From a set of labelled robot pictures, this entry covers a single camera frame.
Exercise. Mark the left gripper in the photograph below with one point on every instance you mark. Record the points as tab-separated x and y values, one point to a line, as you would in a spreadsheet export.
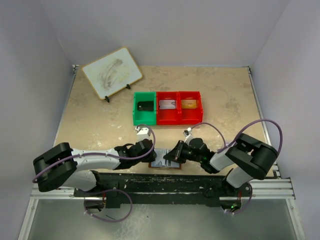
150	157

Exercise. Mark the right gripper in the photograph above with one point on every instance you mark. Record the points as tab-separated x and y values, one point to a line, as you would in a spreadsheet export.
175	154

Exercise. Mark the brown leather card holder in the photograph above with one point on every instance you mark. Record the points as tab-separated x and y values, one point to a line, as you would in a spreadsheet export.
161	163

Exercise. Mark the green plastic bin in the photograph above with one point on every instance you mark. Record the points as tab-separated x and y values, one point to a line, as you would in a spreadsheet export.
140	117

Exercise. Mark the red plastic bin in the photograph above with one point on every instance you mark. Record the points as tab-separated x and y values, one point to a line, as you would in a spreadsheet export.
168	116
191	116

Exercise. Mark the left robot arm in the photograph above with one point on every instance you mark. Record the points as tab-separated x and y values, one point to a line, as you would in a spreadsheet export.
63	166

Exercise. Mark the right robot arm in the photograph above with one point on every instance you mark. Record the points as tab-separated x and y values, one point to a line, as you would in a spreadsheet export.
252	157

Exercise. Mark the black VIP card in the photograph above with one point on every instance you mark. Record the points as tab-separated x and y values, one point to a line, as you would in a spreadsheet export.
145	106

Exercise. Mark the gold VIP card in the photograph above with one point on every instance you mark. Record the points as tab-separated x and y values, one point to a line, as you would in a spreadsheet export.
189	104

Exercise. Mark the white magnetic stripe cards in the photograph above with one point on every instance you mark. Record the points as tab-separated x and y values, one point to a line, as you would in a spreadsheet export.
167	104

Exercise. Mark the small whiteboard on stand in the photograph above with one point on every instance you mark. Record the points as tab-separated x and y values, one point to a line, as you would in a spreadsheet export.
112	73

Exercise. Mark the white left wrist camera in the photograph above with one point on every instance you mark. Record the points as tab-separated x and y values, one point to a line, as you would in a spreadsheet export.
142	132

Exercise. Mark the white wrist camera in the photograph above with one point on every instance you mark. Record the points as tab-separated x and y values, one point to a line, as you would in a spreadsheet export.
142	132
188	135

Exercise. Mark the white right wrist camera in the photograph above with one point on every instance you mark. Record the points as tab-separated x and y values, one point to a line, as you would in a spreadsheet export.
188	135

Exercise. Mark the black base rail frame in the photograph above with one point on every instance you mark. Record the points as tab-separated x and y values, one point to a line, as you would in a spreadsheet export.
164	189

